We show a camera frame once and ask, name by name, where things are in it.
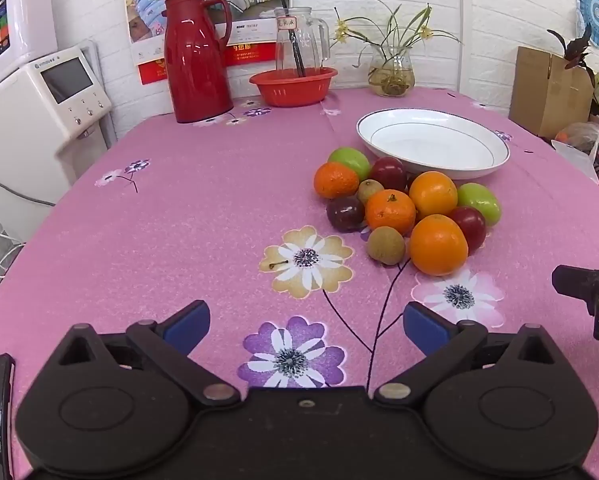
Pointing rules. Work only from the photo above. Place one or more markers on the glass vase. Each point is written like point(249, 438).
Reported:
point(389, 80)

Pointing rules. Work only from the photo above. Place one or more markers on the large orange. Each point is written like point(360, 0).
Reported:
point(438, 245)
point(433, 194)

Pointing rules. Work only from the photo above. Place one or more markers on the dark purple plant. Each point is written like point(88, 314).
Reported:
point(577, 52)

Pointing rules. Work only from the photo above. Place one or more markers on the yellow flowering plant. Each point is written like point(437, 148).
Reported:
point(340, 29)

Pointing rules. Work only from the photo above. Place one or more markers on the glass pitcher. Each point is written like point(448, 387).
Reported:
point(312, 35)

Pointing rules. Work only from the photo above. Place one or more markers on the white pouch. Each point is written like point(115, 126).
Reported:
point(574, 156)

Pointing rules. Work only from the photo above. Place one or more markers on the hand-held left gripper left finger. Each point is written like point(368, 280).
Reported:
point(187, 322)

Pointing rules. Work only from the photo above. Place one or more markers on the pink floral tablecloth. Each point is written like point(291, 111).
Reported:
point(179, 210)

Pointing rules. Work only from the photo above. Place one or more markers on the clear plastic bag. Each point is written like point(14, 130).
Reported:
point(579, 135)

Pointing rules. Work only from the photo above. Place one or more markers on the red thermos jug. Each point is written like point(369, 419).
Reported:
point(194, 60)

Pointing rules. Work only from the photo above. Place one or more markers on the white wall appliance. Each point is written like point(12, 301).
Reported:
point(24, 10)

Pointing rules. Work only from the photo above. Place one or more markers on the white machine with screen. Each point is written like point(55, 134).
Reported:
point(19, 135)

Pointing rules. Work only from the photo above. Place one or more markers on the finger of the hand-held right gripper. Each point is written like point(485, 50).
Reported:
point(579, 282)

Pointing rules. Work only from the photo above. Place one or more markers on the dark purple plum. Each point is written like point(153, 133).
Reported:
point(346, 213)

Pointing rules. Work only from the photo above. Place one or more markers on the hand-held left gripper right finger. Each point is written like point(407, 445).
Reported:
point(422, 325)

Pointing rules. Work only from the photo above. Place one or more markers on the brown kiwi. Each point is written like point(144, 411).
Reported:
point(370, 191)
point(386, 245)

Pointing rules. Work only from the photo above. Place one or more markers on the small tangerine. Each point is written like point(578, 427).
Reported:
point(335, 180)
point(390, 211)

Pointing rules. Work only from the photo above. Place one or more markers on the dark red plum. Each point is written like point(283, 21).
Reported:
point(388, 172)

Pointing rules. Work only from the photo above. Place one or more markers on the cardboard box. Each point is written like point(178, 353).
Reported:
point(544, 95)

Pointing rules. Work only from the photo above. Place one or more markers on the black stirring stick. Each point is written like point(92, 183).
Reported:
point(296, 50)

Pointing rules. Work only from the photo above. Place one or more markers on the red plastic basin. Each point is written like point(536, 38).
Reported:
point(289, 92)

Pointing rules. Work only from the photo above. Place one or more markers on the green jujube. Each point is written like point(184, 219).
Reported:
point(352, 159)
point(482, 201)

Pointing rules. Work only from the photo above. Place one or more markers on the white porcelain plate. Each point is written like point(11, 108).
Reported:
point(429, 140)

